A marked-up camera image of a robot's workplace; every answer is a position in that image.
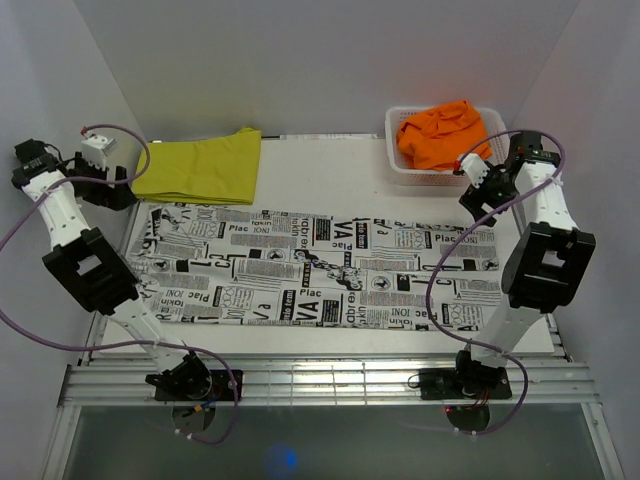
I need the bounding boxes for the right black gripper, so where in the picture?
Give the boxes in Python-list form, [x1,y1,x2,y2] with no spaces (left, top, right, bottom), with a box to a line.
[458,161,519,227]

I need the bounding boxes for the newspaper print trousers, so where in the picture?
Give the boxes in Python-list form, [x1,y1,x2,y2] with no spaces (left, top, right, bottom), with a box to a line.
[126,203,501,332]

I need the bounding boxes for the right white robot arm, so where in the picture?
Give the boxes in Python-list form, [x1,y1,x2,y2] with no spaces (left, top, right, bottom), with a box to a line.
[451,131,596,397]

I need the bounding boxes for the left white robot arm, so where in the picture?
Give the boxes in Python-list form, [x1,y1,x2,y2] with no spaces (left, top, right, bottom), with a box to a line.
[11,135,213,400]

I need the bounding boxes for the orange trousers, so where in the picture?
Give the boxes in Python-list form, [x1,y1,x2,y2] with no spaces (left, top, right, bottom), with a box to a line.
[396,100,488,171]

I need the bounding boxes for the folded yellow-green trousers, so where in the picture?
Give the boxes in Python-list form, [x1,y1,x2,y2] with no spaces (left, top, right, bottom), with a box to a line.
[132,128,262,205]

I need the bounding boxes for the white plastic basket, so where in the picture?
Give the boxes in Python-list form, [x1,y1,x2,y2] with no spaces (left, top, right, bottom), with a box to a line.
[385,105,509,187]

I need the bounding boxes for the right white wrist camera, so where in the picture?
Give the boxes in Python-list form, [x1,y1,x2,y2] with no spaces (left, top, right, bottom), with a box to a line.
[454,153,492,189]

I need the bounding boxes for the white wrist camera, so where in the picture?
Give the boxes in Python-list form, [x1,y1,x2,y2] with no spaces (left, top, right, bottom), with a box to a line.
[454,153,492,189]
[81,134,117,170]

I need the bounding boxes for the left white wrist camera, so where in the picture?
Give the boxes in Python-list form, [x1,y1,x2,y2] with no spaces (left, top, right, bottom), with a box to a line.
[81,134,117,170]

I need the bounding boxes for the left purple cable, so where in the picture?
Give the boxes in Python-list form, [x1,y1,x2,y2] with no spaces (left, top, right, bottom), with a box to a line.
[0,122,242,445]

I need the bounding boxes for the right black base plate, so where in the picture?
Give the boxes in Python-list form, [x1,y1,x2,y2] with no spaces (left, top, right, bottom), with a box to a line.
[407,368,512,400]

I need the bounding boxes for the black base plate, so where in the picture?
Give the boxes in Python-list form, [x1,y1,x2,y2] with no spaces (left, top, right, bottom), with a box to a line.
[407,368,512,400]
[153,369,234,403]

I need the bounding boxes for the aluminium rail frame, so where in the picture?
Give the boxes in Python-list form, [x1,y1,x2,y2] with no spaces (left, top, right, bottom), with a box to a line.
[42,316,624,479]

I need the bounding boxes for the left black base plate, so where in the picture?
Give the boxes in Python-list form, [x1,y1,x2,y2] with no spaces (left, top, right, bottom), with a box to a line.
[153,369,234,403]

